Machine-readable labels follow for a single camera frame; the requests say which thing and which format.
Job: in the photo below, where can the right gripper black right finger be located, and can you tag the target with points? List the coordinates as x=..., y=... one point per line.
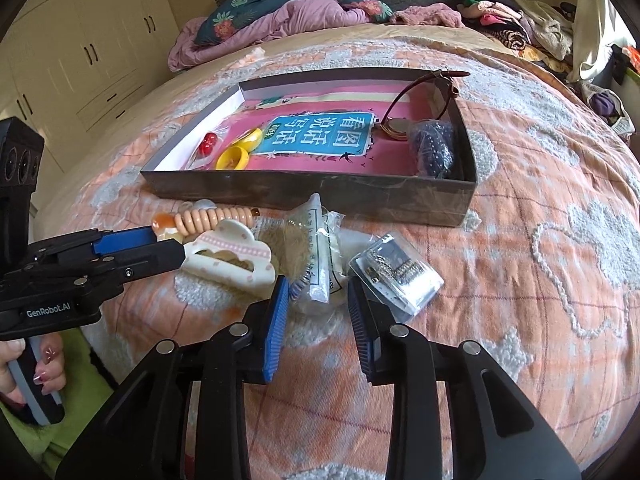
x=496, y=432

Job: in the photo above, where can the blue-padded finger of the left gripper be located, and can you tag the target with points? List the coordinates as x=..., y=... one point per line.
x=118, y=241

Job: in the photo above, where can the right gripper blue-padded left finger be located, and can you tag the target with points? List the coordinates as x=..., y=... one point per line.
x=140, y=431

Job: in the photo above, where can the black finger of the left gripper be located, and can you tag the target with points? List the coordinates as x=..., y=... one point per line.
x=143, y=261

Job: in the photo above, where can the cream hair claw clip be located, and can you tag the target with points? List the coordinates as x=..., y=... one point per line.
x=231, y=256

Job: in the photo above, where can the red earrings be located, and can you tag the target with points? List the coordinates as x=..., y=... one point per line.
x=203, y=155

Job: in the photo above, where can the yellow bangles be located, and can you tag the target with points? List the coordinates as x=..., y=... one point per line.
x=237, y=155

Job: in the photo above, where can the white packet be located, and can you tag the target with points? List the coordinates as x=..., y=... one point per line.
x=313, y=250

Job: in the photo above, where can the pearl hair clip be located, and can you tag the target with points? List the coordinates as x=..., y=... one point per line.
x=198, y=204

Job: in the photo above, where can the green fleece garment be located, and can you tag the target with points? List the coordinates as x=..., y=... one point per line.
x=68, y=366

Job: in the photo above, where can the rhinestone hair clips in bag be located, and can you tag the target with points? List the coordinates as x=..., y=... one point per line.
x=397, y=275

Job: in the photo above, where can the cream wardrobe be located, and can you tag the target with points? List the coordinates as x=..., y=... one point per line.
x=72, y=68

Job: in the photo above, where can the dark floral pillow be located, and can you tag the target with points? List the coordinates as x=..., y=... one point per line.
x=233, y=15

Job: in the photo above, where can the shallow dark cardboard box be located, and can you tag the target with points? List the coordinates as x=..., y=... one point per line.
x=439, y=194

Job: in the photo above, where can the purple crumpled blanket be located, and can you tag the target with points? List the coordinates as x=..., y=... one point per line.
x=294, y=17

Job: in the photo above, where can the bag of clothes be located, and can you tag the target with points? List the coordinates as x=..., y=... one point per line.
x=608, y=106

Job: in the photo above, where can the pink fuzzy garment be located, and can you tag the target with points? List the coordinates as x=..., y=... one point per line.
x=436, y=14

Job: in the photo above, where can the clothes on window sill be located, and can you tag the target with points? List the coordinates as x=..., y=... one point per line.
x=624, y=59

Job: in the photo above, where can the pile of clothes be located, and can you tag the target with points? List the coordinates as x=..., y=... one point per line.
x=534, y=30

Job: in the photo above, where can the white curtain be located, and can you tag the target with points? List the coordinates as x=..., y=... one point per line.
x=597, y=28

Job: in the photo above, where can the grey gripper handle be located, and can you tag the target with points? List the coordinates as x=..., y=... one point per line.
x=46, y=409

